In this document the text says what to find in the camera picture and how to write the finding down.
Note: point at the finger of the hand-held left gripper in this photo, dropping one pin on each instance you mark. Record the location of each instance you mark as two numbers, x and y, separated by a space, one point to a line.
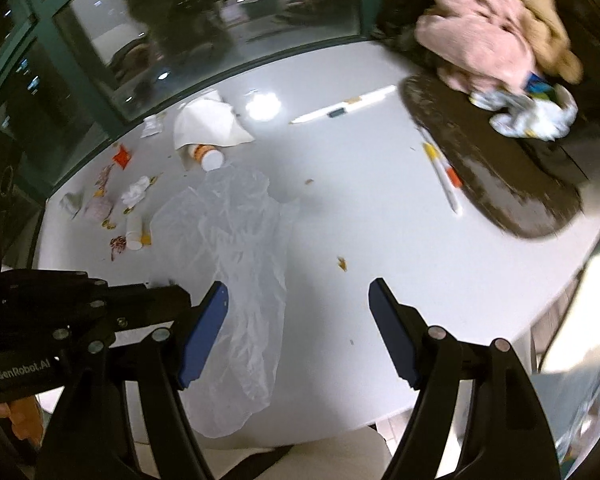
150 302

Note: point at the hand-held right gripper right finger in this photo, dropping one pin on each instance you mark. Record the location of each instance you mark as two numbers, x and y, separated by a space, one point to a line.
395 335

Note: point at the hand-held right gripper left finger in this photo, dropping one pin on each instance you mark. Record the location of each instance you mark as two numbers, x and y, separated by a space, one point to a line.
202 335

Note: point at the clear plastic bag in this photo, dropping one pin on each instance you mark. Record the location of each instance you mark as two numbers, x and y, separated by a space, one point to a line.
240 240

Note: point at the light blue bin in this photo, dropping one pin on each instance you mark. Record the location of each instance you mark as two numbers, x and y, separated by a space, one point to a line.
575 390

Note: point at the person's left hand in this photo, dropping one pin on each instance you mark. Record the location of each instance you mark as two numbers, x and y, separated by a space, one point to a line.
27 422

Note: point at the small white bottle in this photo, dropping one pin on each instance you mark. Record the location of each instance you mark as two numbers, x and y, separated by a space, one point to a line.
134 232

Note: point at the peanut shell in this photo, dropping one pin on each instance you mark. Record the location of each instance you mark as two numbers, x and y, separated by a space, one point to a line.
341 263

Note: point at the pink sock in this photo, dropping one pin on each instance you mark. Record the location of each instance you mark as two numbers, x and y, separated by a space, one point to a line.
99 207

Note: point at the crumpled white tissue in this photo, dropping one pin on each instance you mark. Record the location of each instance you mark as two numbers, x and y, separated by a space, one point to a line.
136 190

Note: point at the small orange peel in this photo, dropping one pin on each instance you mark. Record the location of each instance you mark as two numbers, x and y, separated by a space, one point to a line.
100 192

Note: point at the grey sock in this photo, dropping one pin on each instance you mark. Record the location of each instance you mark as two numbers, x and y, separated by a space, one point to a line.
71 204

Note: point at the beige seat cushion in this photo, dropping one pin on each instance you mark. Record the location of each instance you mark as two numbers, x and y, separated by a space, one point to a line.
330 455

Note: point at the red packet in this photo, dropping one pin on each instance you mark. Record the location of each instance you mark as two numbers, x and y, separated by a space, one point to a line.
122 156

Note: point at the white marker with orange label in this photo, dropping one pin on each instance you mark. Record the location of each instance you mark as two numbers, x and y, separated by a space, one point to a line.
452 195

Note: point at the orange bottle with white cap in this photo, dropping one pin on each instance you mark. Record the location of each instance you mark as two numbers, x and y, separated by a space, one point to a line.
207 156

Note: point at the small folded white tissue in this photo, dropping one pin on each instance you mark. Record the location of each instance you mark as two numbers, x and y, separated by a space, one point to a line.
152 126

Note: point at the dark brown mat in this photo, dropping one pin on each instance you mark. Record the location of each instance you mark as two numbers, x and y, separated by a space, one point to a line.
490 170

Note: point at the large white paper napkin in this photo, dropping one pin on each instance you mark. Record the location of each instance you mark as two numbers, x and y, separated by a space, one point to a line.
210 120

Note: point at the small dark cap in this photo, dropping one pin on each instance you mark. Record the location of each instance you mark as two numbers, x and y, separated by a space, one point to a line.
336 113

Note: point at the long white pen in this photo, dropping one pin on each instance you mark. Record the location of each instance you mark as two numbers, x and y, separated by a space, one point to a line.
320 114

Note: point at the black cloth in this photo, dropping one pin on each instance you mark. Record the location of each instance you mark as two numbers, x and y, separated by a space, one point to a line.
570 160

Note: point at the light blue printed cloth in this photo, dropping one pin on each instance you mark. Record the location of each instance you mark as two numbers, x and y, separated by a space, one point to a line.
535 117

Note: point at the pink fluffy garment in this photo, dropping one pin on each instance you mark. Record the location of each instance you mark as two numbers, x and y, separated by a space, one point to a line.
475 35

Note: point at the beige plush towel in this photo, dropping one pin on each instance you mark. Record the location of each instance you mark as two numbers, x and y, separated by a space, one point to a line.
530 0

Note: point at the dark green window frame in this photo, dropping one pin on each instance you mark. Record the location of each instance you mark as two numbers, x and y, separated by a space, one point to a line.
30 30

